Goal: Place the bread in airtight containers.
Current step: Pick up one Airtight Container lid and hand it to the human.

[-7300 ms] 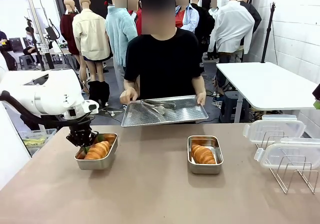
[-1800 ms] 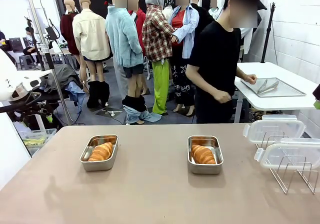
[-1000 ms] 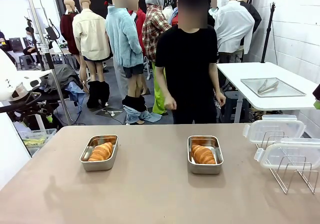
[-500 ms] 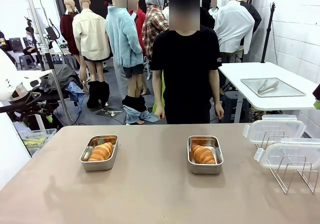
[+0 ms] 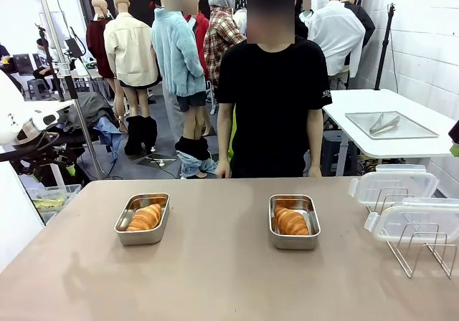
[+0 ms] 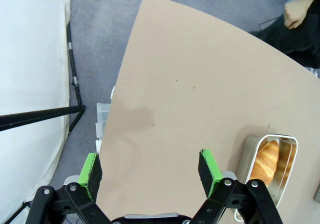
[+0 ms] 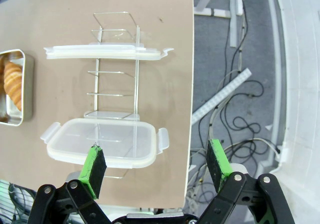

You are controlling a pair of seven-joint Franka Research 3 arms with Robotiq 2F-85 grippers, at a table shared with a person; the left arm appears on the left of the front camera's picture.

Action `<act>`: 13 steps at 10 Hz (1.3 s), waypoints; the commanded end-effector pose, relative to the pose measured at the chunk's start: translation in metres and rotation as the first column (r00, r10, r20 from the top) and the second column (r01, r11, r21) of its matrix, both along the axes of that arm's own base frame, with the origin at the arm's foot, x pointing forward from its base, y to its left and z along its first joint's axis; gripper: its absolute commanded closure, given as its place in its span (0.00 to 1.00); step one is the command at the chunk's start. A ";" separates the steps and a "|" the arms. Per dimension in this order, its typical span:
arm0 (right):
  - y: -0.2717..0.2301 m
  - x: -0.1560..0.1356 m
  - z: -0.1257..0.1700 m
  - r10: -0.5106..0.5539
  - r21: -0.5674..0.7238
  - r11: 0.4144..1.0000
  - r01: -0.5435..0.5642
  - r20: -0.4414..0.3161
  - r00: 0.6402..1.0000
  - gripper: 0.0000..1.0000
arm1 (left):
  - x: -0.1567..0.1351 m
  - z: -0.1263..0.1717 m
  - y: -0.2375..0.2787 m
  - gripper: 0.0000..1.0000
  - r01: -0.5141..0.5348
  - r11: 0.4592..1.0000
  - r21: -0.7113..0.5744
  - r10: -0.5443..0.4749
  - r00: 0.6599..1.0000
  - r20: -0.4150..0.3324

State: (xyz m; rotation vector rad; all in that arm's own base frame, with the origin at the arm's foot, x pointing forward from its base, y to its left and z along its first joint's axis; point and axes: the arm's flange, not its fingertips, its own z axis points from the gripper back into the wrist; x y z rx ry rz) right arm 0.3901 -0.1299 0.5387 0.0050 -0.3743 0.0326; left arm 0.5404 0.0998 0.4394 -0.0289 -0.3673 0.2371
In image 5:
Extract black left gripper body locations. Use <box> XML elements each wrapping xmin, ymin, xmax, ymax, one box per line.
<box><xmin>19</xmin><ymin>148</ymin><xmax>70</xmax><ymax>174</ymax></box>

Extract perforated metal baking tray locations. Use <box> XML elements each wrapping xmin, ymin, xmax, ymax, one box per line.
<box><xmin>344</xmin><ymin>110</ymin><xmax>440</xmax><ymax>140</ymax></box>

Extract metal bread tongs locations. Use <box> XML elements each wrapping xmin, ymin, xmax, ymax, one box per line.
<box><xmin>369</xmin><ymin>112</ymin><xmax>402</xmax><ymax>135</ymax></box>

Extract clear plastic clip lid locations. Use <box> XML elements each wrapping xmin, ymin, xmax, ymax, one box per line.
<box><xmin>364</xmin><ymin>196</ymin><xmax>459</xmax><ymax>243</ymax></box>
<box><xmin>349</xmin><ymin>163</ymin><xmax>440</xmax><ymax>207</ymax></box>

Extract golden croissant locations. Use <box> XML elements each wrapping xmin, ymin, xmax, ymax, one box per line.
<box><xmin>274</xmin><ymin>206</ymin><xmax>311</xmax><ymax>236</ymax></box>
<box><xmin>126</xmin><ymin>203</ymin><xmax>163</xmax><ymax>232</ymax></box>

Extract rectangular steel container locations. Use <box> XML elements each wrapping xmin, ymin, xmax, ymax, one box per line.
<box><xmin>268</xmin><ymin>193</ymin><xmax>321</xmax><ymax>251</ymax></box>
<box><xmin>113</xmin><ymin>192</ymin><xmax>171</xmax><ymax>246</ymax></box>

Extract person's right forearm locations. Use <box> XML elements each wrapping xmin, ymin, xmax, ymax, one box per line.
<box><xmin>217</xmin><ymin>102</ymin><xmax>236</xmax><ymax>163</ymax></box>

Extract person's left forearm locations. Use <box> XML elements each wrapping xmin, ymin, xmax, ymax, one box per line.
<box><xmin>308</xmin><ymin>107</ymin><xmax>324</xmax><ymax>168</ymax></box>

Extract person's right hand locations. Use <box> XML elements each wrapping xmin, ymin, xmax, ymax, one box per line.
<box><xmin>216</xmin><ymin>159</ymin><xmax>232</xmax><ymax>179</ymax></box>

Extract clear crate with yellow bag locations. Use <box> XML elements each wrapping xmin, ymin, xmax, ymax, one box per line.
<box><xmin>27</xmin><ymin>183</ymin><xmax>82</xmax><ymax>225</ymax></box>

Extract silver metal pole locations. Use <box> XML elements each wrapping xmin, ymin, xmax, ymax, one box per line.
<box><xmin>35</xmin><ymin>0</ymin><xmax>105</xmax><ymax>179</ymax></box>

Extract blue cloth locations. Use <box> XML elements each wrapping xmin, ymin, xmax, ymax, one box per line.
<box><xmin>93</xmin><ymin>116</ymin><xmax>121</xmax><ymax>164</ymax></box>

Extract white work table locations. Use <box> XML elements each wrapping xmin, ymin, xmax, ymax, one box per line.
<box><xmin>23</xmin><ymin>98</ymin><xmax>75</xmax><ymax>115</ymax></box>

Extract grey cloth pile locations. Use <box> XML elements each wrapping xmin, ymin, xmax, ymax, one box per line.
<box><xmin>70</xmin><ymin>91</ymin><xmax>119</xmax><ymax>128</ymax></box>

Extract grey plastic stool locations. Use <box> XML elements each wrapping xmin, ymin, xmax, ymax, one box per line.
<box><xmin>27</xmin><ymin>79</ymin><xmax>47</xmax><ymax>100</ymax></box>

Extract black boots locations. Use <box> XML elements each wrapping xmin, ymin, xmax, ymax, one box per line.
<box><xmin>123</xmin><ymin>115</ymin><xmax>158</xmax><ymax>156</ymax></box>

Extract seated person in background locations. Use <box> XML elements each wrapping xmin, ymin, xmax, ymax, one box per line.
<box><xmin>32</xmin><ymin>37</ymin><xmax>55</xmax><ymax>80</ymax></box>

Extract white side table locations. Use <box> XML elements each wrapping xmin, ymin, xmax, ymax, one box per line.
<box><xmin>321</xmin><ymin>88</ymin><xmax>459</xmax><ymax>159</ymax></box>

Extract black tripod stand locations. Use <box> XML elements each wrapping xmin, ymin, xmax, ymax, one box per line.
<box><xmin>374</xmin><ymin>2</ymin><xmax>397</xmax><ymax>91</ymax></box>

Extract dark stool under table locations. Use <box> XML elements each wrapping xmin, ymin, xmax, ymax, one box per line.
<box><xmin>321</xmin><ymin>130</ymin><xmax>351</xmax><ymax>177</ymax></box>

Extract mannequin in dark red coat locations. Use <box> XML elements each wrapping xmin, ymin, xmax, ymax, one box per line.
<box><xmin>85</xmin><ymin>0</ymin><xmax>116</xmax><ymax>118</ymax></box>

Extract black and denim trousers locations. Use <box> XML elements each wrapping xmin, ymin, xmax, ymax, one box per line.
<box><xmin>175</xmin><ymin>136</ymin><xmax>219</xmax><ymax>180</ymax></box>

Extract mannequin in cream jacket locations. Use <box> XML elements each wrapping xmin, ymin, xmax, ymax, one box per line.
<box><xmin>103</xmin><ymin>0</ymin><xmax>161</xmax><ymax>118</ymax></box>

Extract mannequin in black white jacket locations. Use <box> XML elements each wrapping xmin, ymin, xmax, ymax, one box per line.
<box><xmin>340</xmin><ymin>0</ymin><xmax>376</xmax><ymax>67</ymax></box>

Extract mannequin in light blue fleece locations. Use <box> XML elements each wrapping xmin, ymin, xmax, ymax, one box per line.
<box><xmin>150</xmin><ymin>0</ymin><xmax>213</xmax><ymax>143</ymax></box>

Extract mannequin in white shirt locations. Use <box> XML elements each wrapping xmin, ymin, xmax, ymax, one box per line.
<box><xmin>299</xmin><ymin>0</ymin><xmax>366</xmax><ymax>82</ymax></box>

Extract person in black t-shirt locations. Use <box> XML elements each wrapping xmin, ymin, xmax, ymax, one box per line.
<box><xmin>216</xmin><ymin>0</ymin><xmax>333</xmax><ymax>179</ymax></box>

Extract mannequin in red jacket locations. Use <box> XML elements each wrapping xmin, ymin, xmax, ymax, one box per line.
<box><xmin>183</xmin><ymin>0</ymin><xmax>210</xmax><ymax>67</ymax></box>

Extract mannequin in black top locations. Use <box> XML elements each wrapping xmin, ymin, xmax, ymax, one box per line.
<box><xmin>295</xmin><ymin>12</ymin><xmax>309</xmax><ymax>39</ymax></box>

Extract mannequin in plaid hooded shirt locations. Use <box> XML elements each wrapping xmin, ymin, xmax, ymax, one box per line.
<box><xmin>203</xmin><ymin>0</ymin><xmax>248</xmax><ymax>87</ymax></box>

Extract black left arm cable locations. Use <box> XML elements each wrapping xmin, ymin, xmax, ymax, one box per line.
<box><xmin>0</xmin><ymin>130</ymin><xmax>61</xmax><ymax>163</ymax></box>

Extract metal wire lid rack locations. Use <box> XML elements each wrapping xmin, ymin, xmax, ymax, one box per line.
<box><xmin>365</xmin><ymin>187</ymin><xmax>458</xmax><ymax>279</ymax></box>

